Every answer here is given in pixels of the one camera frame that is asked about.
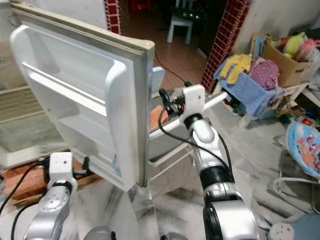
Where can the purple dotted bag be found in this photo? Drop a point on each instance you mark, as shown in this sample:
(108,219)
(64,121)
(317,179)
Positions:
(265,75)

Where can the grey fridge door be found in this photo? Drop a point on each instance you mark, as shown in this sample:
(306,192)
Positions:
(80,75)

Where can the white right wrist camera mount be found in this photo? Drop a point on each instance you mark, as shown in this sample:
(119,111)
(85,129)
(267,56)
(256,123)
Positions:
(194,97)

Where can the clear bottle with blue cap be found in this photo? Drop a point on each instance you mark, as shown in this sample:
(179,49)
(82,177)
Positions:
(117,165)

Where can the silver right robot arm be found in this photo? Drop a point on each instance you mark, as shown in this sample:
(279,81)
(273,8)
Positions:
(203,140)

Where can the colourful baby bouncer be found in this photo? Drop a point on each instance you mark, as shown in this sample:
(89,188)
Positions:
(305,147)

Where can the grey right robot leg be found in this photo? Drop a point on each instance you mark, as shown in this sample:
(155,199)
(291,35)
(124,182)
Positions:
(174,236)

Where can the yellow green plush toy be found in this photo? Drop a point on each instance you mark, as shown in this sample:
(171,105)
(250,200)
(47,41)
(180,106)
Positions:
(295,44)

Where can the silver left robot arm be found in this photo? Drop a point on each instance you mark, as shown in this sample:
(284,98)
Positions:
(52,210)

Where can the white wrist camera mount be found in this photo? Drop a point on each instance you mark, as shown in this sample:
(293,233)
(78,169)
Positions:
(60,167)
(194,97)

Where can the yellow cloth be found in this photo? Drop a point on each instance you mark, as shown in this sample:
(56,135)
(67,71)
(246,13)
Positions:
(236,67)

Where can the wooden pallet board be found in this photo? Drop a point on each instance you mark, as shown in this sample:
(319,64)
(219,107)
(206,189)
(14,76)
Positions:
(40,197)

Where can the blue cloth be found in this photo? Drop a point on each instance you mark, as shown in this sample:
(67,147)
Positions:
(255,100)

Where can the red support brick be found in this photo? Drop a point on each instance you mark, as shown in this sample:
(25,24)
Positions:
(25,181)

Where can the brown cardboard box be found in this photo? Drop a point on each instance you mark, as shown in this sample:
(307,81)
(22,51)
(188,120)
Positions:
(287,70)

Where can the white door shelf rail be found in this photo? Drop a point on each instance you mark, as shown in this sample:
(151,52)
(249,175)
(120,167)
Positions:
(65,90)

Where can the white metal folding chair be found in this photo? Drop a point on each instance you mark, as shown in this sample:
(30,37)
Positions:
(162,146)

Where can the grey robot leg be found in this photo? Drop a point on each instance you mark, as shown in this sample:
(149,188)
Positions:
(174,236)
(100,234)

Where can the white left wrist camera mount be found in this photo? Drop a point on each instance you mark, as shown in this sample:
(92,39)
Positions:
(60,167)

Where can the grey left robot leg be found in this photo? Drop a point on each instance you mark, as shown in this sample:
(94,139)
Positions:
(100,234)

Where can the slatted white fridge shelf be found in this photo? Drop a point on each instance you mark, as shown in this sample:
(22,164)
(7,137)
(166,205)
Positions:
(12,102)

